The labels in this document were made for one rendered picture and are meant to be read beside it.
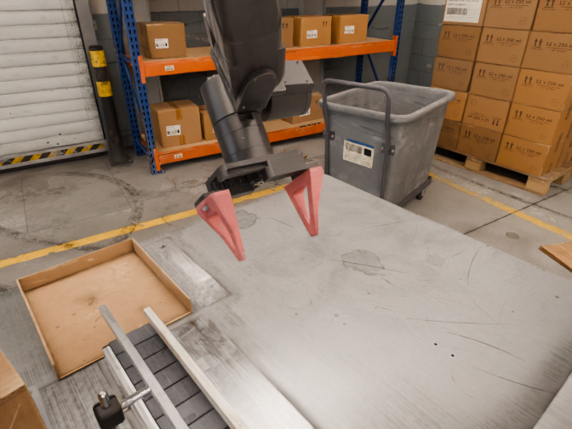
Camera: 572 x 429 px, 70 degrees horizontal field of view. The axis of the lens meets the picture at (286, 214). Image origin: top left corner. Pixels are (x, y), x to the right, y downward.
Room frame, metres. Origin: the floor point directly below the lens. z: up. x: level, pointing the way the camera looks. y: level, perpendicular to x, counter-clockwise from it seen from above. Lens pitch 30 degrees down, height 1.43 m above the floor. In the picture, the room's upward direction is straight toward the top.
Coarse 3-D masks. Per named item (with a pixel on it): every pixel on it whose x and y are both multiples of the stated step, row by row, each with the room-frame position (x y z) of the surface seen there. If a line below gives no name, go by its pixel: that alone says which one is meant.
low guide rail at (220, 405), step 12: (144, 312) 0.56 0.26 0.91; (156, 324) 0.52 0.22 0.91; (168, 336) 0.49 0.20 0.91; (180, 348) 0.47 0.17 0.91; (180, 360) 0.45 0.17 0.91; (192, 372) 0.42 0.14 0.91; (204, 384) 0.40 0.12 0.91; (216, 396) 0.38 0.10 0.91; (216, 408) 0.37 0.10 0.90; (228, 408) 0.36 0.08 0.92; (228, 420) 0.34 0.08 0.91; (240, 420) 0.34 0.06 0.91
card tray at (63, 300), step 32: (96, 256) 0.80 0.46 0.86; (128, 256) 0.83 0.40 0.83; (32, 288) 0.71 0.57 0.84; (64, 288) 0.71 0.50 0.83; (96, 288) 0.71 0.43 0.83; (128, 288) 0.71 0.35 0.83; (160, 288) 0.71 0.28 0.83; (64, 320) 0.61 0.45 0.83; (96, 320) 0.61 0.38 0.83; (128, 320) 0.61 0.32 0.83; (64, 352) 0.53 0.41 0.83; (96, 352) 0.53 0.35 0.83
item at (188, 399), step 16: (128, 336) 0.52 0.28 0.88; (144, 336) 0.52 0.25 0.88; (144, 352) 0.49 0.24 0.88; (160, 352) 0.49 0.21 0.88; (128, 368) 0.46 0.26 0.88; (160, 368) 0.46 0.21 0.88; (176, 368) 0.46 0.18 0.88; (144, 384) 0.43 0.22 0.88; (160, 384) 0.43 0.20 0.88; (176, 384) 0.43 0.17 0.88; (192, 384) 0.43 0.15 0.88; (144, 400) 0.40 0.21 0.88; (176, 400) 0.40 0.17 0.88; (192, 400) 0.40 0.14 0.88; (208, 400) 0.40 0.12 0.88; (160, 416) 0.37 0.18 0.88; (192, 416) 0.37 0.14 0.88; (208, 416) 0.37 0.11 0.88
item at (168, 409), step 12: (108, 312) 0.50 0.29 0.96; (108, 324) 0.48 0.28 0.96; (120, 336) 0.45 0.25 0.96; (132, 348) 0.42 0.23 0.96; (132, 360) 0.40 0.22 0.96; (144, 372) 0.38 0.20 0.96; (156, 384) 0.36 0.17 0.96; (156, 396) 0.34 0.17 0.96; (168, 408) 0.33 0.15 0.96; (180, 420) 0.31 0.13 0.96
